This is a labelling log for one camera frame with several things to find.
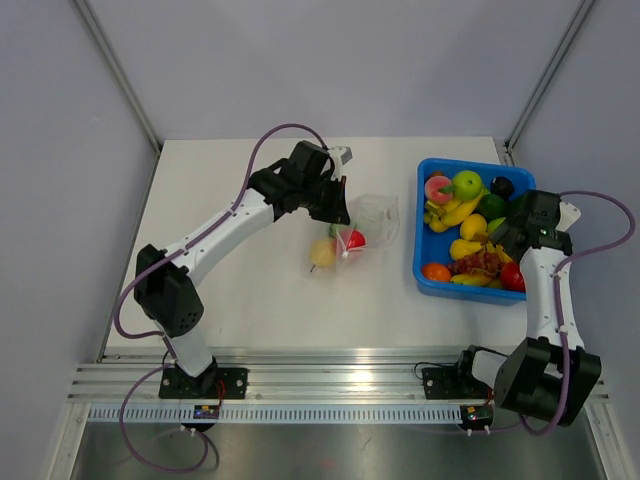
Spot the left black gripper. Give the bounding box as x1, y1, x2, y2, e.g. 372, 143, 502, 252
300, 173, 350, 225

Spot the green watermelon toy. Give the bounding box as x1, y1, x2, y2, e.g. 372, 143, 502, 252
328, 224, 346, 238

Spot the red apple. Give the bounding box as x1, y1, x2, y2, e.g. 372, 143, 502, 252
337, 228, 367, 252

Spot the clear zip top bag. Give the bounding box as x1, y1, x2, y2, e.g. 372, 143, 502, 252
299, 193, 400, 278

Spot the pale yellow pear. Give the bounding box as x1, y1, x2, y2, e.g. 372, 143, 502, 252
309, 237, 337, 272

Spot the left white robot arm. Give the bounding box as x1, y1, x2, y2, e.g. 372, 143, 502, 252
134, 141, 352, 399

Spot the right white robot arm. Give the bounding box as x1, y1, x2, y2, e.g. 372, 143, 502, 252
453, 190, 602, 434

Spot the light green lime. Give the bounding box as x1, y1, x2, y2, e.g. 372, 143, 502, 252
487, 217, 507, 237

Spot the red grape bunch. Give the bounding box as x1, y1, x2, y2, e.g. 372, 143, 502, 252
449, 252, 503, 276

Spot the green cucumber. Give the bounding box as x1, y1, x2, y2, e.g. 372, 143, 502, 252
507, 193, 527, 217

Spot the dark green avocado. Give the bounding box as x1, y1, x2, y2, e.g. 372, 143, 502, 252
477, 194, 508, 220

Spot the yellow lemon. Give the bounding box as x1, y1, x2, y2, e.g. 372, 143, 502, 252
460, 214, 488, 241

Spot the red tomato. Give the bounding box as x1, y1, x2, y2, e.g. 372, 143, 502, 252
499, 262, 526, 293

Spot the dark purple mangosteen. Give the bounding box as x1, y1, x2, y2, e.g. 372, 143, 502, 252
490, 176, 515, 201

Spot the yellow banana bunch front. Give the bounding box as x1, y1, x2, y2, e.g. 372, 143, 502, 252
450, 271, 495, 288

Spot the green apple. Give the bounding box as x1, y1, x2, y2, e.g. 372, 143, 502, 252
451, 170, 484, 202

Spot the small yellow banana bunch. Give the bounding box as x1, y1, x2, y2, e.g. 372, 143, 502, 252
425, 194, 483, 233

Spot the orange persimmon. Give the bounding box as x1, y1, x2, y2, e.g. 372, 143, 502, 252
421, 262, 452, 283

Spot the blue plastic bin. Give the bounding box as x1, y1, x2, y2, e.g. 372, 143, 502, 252
412, 158, 536, 306

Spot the pink peach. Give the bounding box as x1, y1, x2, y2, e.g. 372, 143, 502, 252
424, 172, 453, 205

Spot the right small circuit board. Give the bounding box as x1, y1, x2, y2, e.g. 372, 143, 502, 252
460, 404, 494, 430

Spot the small circuit board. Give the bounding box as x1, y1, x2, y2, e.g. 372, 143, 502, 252
193, 405, 220, 420
460, 404, 494, 430

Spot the left small circuit board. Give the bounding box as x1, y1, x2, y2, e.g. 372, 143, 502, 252
193, 405, 220, 420

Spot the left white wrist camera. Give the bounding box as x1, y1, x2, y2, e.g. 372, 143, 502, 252
328, 146, 353, 180

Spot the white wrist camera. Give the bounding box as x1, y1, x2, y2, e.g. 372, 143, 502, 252
328, 146, 353, 180
556, 201, 581, 232

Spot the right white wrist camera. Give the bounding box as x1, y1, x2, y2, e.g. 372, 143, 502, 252
556, 201, 581, 232

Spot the right aluminium frame post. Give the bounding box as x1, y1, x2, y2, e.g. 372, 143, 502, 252
504, 0, 599, 156

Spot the aluminium frame post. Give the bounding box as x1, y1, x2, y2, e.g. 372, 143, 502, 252
70, 0, 163, 159
504, 0, 599, 156

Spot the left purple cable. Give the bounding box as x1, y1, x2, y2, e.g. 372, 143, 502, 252
112, 123, 326, 473

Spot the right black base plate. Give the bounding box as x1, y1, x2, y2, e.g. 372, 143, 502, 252
413, 362, 491, 400

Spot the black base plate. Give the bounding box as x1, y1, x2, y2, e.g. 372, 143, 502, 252
158, 367, 248, 400
413, 362, 491, 400

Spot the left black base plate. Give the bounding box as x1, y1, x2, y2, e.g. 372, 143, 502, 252
158, 367, 248, 400

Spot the aluminium rail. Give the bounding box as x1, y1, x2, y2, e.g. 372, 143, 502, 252
66, 346, 464, 405

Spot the white slotted cable duct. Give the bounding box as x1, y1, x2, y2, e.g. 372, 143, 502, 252
88, 403, 461, 425

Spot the left aluminium frame post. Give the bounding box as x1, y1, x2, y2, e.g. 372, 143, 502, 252
70, 0, 163, 159

